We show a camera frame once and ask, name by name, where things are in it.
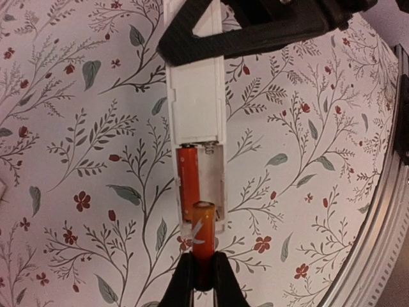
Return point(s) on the white remote control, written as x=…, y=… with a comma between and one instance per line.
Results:
x=198, y=128

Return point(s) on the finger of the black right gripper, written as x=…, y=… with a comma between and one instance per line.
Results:
x=179, y=45

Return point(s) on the floral patterned table mat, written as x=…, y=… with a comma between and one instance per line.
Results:
x=97, y=189

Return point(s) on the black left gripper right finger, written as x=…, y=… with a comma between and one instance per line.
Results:
x=226, y=289

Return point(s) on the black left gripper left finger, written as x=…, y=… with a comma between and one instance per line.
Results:
x=180, y=290

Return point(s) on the orange battery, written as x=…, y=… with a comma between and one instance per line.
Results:
x=188, y=172
x=203, y=244

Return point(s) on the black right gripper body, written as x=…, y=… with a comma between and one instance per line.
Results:
x=337, y=13

